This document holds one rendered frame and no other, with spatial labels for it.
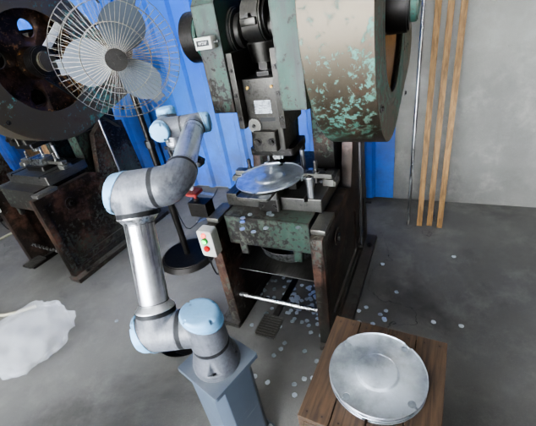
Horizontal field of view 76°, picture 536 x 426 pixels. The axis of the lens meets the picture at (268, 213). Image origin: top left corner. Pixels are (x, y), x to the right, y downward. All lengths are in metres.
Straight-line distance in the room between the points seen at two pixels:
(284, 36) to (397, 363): 1.10
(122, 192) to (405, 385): 0.98
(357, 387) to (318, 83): 0.88
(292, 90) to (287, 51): 0.12
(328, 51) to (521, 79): 1.75
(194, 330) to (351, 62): 0.80
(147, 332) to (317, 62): 0.86
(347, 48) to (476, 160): 1.88
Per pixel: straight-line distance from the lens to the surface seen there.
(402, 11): 1.21
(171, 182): 0.96
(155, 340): 1.08
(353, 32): 0.90
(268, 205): 1.44
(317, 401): 1.19
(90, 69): 1.96
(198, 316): 1.02
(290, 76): 1.26
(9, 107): 2.20
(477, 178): 2.72
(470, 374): 1.74
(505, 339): 1.90
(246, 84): 1.39
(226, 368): 1.14
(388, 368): 1.21
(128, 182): 0.99
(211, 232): 1.46
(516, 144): 2.65
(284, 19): 1.24
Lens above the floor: 1.38
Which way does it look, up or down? 30 degrees down
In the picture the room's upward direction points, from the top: 10 degrees counter-clockwise
